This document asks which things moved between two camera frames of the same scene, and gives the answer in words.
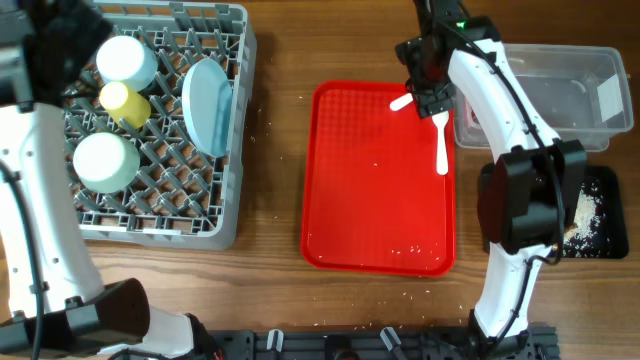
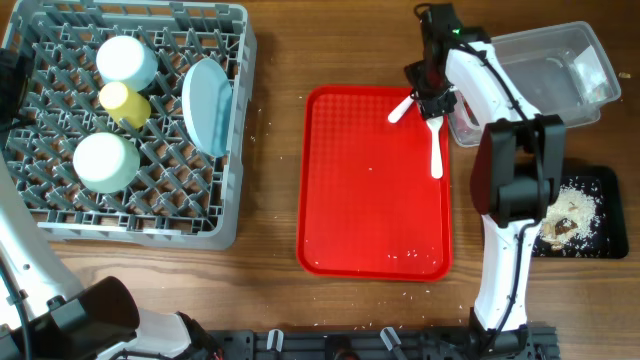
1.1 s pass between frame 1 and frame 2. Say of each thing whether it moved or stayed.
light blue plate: stayed
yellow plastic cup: stayed
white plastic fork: moved
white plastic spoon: moved
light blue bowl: stayed
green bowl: stayed
